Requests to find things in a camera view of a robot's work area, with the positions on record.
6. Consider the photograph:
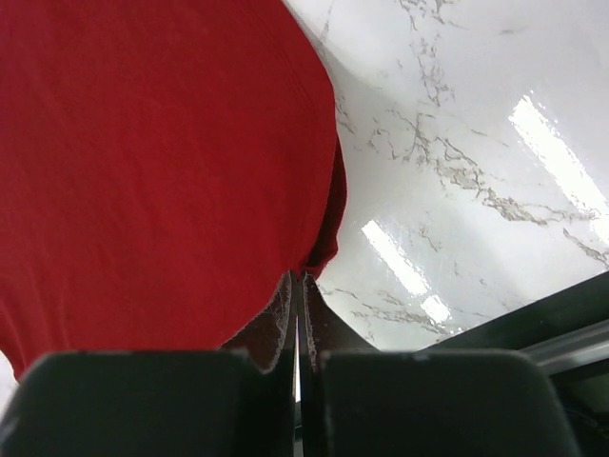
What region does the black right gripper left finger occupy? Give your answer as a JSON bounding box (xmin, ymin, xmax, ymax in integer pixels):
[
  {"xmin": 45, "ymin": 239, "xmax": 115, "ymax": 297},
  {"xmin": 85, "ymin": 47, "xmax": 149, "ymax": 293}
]
[{"xmin": 1, "ymin": 273, "xmax": 298, "ymax": 456}]

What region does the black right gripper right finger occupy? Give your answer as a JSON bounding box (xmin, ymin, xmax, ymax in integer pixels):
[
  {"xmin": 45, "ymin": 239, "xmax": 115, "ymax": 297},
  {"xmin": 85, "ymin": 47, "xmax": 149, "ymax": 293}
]
[{"xmin": 299, "ymin": 275, "xmax": 580, "ymax": 456}]

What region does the dark red t-shirt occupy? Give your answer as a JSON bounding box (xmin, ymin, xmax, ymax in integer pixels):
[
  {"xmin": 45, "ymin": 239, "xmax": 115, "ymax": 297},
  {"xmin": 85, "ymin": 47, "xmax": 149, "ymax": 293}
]
[{"xmin": 1, "ymin": 1, "xmax": 346, "ymax": 377}]

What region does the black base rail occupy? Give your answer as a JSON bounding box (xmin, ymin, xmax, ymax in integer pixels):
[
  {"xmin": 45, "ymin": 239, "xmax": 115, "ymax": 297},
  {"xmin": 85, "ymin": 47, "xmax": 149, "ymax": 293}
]
[{"xmin": 432, "ymin": 272, "xmax": 608, "ymax": 456}]

